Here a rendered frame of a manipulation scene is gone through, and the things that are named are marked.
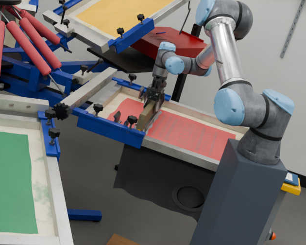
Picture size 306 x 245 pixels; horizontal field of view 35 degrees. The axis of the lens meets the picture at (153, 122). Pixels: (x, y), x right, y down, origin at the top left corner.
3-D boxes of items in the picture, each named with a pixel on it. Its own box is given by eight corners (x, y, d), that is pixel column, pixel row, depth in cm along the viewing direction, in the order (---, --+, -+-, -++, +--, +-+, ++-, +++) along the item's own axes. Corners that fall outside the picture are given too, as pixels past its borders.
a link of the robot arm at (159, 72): (156, 61, 227) (172, 67, 226) (154, 70, 228) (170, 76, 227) (152, 65, 220) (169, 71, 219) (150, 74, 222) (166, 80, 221)
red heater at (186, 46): (167, 39, 384) (171, 25, 380) (211, 61, 358) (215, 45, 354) (111, 39, 339) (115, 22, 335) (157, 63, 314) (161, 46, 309)
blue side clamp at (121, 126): (142, 144, 212) (146, 131, 210) (139, 148, 208) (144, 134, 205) (80, 122, 216) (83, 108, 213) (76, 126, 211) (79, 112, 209)
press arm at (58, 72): (87, 89, 241) (89, 80, 239) (83, 93, 235) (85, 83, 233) (56, 78, 243) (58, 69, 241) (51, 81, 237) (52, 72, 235)
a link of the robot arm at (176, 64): (194, 61, 209) (185, 53, 218) (171, 58, 205) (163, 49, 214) (189, 78, 212) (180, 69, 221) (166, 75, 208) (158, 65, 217)
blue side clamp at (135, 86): (167, 107, 263) (171, 95, 261) (165, 110, 259) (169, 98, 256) (117, 89, 267) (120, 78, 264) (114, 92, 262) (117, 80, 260)
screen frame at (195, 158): (253, 134, 256) (255, 128, 255) (247, 183, 203) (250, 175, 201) (116, 88, 265) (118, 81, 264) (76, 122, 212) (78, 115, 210)
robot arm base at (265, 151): (283, 168, 164) (294, 143, 160) (242, 160, 162) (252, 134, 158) (270, 148, 178) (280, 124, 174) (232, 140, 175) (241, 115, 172)
